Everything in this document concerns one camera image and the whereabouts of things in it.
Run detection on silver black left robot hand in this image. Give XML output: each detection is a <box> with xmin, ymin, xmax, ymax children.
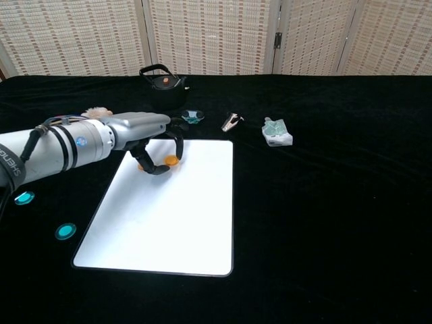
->
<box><xmin>107</xmin><ymin>112</ymin><xmax>186</xmax><ymax>176</ymax></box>

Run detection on teal disc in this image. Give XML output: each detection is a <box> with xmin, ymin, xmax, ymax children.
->
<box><xmin>55</xmin><ymin>222</ymin><xmax>78</xmax><ymax>241</ymax></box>
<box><xmin>14</xmin><ymin>191</ymin><xmax>36</xmax><ymax>206</ymax></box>

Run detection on black teapot with orange knob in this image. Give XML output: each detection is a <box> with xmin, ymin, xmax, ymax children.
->
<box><xmin>138</xmin><ymin>63</ymin><xmax>190</xmax><ymax>111</ymax></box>

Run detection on beige plush animal toy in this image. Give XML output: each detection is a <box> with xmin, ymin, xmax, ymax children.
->
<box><xmin>82</xmin><ymin>107</ymin><xmax>114</xmax><ymax>119</ymax></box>

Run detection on metal binder clip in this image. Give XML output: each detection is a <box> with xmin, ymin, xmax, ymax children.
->
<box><xmin>221</xmin><ymin>113</ymin><xmax>245</xmax><ymax>133</ymax></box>

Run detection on white magnetic board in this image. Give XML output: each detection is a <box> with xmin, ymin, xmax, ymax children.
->
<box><xmin>70</xmin><ymin>138</ymin><xmax>234</xmax><ymax>278</ymax></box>

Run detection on woven folding screen panel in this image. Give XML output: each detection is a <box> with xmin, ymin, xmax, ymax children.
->
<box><xmin>337</xmin><ymin>0</ymin><xmax>432</xmax><ymax>76</ymax></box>
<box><xmin>271</xmin><ymin>0</ymin><xmax>358</xmax><ymax>76</ymax></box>
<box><xmin>141</xmin><ymin>0</ymin><xmax>281</xmax><ymax>76</ymax></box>
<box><xmin>0</xmin><ymin>0</ymin><xmax>153</xmax><ymax>78</ymax></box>

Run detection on black velvet tablecloth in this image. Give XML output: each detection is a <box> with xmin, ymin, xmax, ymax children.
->
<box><xmin>0</xmin><ymin>73</ymin><xmax>432</xmax><ymax>324</ymax></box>

